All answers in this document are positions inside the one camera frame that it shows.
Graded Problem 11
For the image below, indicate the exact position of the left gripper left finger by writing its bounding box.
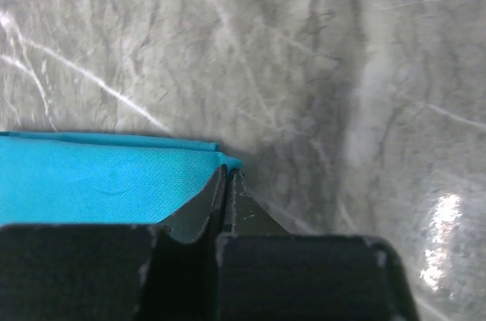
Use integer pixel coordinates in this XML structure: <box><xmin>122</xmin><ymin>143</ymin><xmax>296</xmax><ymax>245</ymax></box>
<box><xmin>1</xmin><ymin>166</ymin><xmax>227</xmax><ymax>320</ymax></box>

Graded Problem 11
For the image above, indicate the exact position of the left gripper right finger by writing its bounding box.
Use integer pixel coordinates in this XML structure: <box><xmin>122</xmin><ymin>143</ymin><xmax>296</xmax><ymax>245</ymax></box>
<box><xmin>215</xmin><ymin>170</ymin><xmax>419</xmax><ymax>320</ymax></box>

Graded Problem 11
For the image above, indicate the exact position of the teal t shirt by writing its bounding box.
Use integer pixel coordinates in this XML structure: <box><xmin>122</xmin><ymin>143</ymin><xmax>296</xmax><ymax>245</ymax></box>
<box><xmin>1</xmin><ymin>131</ymin><xmax>241</xmax><ymax>242</ymax></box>

